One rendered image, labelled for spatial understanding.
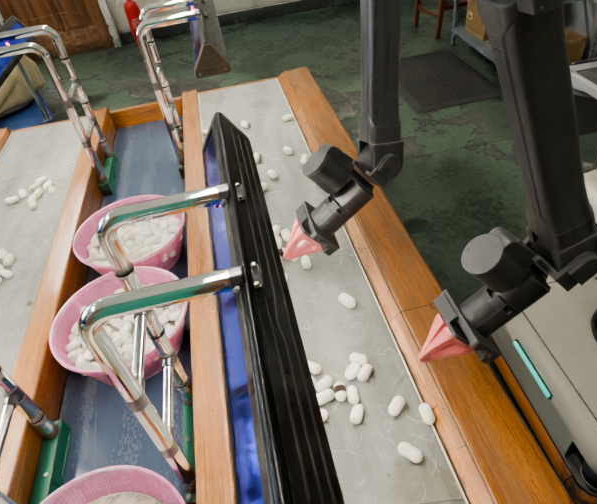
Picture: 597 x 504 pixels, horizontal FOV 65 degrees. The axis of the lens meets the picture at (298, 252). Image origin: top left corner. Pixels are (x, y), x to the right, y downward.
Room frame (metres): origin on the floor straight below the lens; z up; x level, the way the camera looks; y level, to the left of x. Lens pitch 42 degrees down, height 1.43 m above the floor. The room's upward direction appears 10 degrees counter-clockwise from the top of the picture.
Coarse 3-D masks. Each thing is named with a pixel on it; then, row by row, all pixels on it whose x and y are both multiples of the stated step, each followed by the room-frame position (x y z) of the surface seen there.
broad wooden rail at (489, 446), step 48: (288, 96) 1.56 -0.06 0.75; (336, 144) 1.16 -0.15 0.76; (384, 240) 0.73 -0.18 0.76; (384, 288) 0.61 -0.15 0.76; (432, 288) 0.58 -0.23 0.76; (432, 384) 0.39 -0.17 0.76; (480, 384) 0.38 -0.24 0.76; (480, 432) 0.30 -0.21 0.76; (528, 432) 0.29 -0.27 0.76; (480, 480) 0.24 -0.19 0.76; (528, 480) 0.23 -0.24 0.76
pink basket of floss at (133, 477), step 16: (80, 480) 0.33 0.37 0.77; (96, 480) 0.33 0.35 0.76; (112, 480) 0.33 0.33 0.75; (128, 480) 0.33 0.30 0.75; (144, 480) 0.32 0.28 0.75; (160, 480) 0.31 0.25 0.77; (48, 496) 0.31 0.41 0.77; (64, 496) 0.32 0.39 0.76; (80, 496) 0.32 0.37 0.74; (96, 496) 0.32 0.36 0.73; (160, 496) 0.30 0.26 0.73; (176, 496) 0.28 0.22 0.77
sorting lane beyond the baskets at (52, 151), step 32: (32, 128) 1.68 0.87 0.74; (64, 128) 1.63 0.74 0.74; (0, 160) 1.46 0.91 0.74; (32, 160) 1.42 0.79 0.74; (64, 160) 1.39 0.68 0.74; (0, 192) 1.25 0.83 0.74; (32, 192) 1.22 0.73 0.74; (64, 192) 1.19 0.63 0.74; (0, 224) 1.08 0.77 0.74; (32, 224) 1.06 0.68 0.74; (32, 256) 0.92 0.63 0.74; (0, 288) 0.82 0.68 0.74; (32, 288) 0.80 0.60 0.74; (0, 320) 0.72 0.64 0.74; (0, 352) 0.63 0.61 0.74
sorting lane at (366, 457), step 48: (240, 96) 1.65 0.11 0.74; (288, 144) 1.25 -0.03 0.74; (288, 192) 1.00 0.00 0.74; (336, 288) 0.65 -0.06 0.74; (336, 336) 0.53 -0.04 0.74; (384, 336) 0.51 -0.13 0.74; (384, 384) 0.42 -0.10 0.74; (336, 432) 0.35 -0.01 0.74; (384, 432) 0.34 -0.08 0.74; (432, 432) 0.33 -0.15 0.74; (384, 480) 0.27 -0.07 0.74; (432, 480) 0.26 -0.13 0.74
